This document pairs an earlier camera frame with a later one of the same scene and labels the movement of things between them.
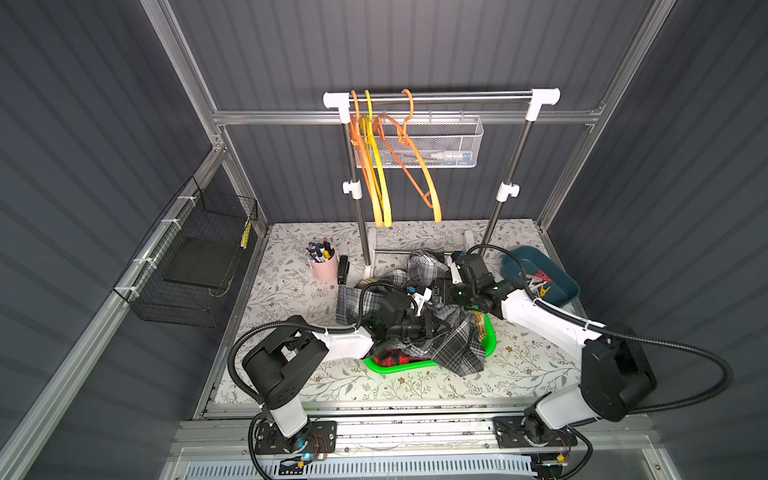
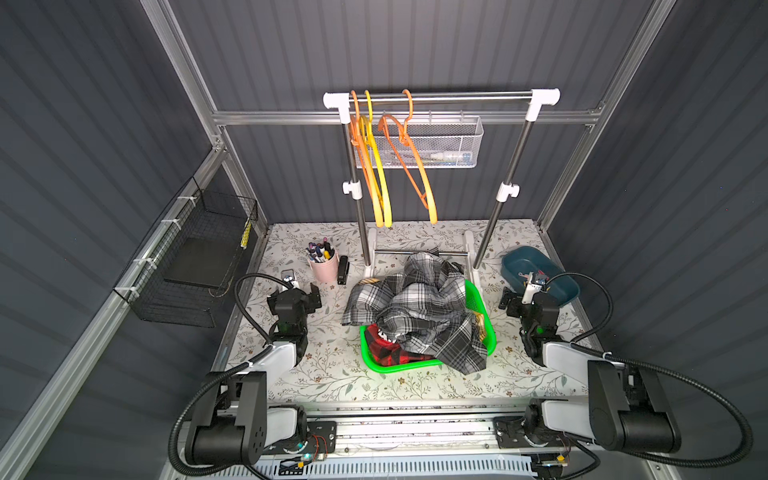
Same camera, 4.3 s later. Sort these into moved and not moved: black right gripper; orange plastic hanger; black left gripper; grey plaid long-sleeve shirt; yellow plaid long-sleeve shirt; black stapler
Moved: black left gripper; black right gripper
Not moved: orange plastic hanger; grey plaid long-sleeve shirt; black stapler; yellow plaid long-sleeve shirt
